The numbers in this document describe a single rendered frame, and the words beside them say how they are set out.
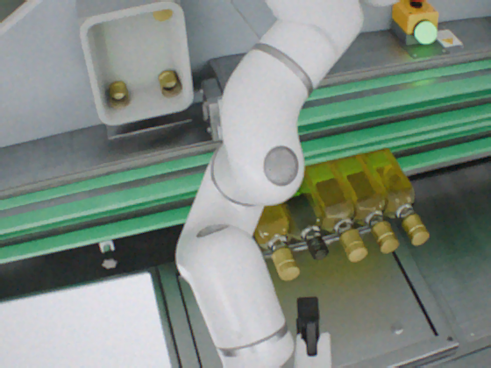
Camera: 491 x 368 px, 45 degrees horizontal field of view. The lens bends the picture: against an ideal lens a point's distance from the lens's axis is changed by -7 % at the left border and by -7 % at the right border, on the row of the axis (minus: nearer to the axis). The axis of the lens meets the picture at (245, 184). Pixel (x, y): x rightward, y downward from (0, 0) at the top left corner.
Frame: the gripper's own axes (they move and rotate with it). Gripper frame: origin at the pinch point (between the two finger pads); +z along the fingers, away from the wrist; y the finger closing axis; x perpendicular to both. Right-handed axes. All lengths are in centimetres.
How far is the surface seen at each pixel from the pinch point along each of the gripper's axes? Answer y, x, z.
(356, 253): 0.8, -8.7, 11.5
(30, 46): 26, 46, 40
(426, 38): 19, -26, 48
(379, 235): 1.3, -12.9, 14.8
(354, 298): -12.5, -9.6, 11.9
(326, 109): 13.8, -5.3, 32.7
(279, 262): 1.2, 3.9, 10.2
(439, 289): -15.7, -26.8, 14.8
